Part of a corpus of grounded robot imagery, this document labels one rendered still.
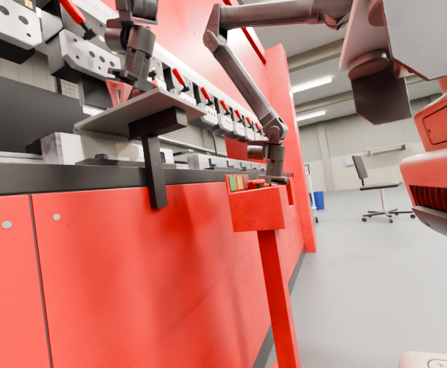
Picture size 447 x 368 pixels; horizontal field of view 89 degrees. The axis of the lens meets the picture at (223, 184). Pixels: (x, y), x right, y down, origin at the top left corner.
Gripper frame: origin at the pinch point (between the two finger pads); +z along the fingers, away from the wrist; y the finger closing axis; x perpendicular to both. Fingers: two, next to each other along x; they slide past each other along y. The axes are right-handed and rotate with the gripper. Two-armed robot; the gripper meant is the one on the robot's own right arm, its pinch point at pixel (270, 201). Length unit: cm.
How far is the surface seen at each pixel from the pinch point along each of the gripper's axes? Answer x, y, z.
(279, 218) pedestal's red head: 15.4, -6.6, 2.1
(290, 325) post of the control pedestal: 8.0, -12.3, 36.5
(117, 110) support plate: 46, 23, -21
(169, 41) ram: 5, 46, -58
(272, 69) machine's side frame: -178, 56, -121
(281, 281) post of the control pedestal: 8.5, -8.1, 23.2
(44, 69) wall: -133, 421, -136
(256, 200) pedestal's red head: 15.4, 0.5, -2.0
